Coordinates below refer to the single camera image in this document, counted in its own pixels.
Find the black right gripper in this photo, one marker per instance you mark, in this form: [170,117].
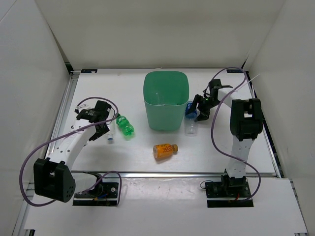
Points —
[204,113]

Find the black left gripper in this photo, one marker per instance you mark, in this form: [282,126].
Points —
[96,135]

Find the clear bottle blue label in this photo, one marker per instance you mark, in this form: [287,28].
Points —
[191,127]

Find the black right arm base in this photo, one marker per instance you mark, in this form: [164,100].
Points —
[229,192]

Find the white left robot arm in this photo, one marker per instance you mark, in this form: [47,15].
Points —
[52,176]

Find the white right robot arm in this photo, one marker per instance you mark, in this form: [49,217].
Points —
[245,122]

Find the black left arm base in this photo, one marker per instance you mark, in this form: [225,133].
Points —
[94,190]

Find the green plastic bin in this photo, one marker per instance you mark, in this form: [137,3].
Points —
[166,94]

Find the clear unlabelled plastic bottle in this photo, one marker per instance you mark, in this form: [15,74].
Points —
[110,135]

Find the green soda bottle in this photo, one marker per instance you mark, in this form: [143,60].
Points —
[124,125]

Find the orange juice bottle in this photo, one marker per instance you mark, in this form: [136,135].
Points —
[164,151]

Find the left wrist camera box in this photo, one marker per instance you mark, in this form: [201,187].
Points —
[103,107]

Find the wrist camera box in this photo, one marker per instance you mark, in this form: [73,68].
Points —
[103,107]
[215,84]

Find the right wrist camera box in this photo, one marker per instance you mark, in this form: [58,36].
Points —
[215,84]

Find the white cable tie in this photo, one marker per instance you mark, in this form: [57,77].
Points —
[245,83]

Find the aluminium left table rail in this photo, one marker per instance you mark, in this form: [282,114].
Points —
[58,124]

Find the aluminium table rail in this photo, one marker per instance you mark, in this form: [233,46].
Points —
[58,124]
[174,174]

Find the aluminium front table rail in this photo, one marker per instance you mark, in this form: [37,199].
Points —
[174,174]

